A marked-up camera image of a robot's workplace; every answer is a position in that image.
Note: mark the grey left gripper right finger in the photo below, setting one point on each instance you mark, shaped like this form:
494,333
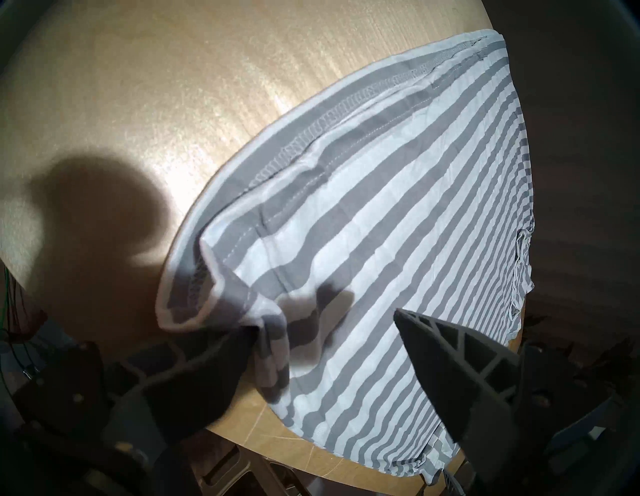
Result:
460,380

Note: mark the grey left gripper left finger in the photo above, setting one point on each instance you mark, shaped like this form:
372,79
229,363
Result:
200,380

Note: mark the grey white striped shirt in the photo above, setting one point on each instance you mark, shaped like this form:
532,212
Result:
375,200

